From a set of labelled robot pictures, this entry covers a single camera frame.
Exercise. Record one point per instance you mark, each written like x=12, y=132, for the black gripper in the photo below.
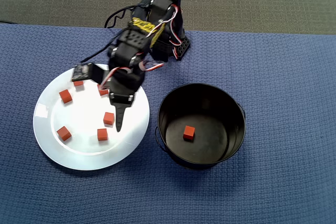
x=121, y=97

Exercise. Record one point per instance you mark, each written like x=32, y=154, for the small red cube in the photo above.
x=189, y=132
x=102, y=134
x=108, y=118
x=78, y=83
x=103, y=92
x=65, y=96
x=64, y=133

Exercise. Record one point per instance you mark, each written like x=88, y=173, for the round white plate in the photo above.
x=84, y=119

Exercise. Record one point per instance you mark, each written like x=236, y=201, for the black metal bucket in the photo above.
x=210, y=142

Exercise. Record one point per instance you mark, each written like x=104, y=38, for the blue woven table cloth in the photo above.
x=262, y=103

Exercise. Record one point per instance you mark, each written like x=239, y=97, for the small wrist camera board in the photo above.
x=82, y=72

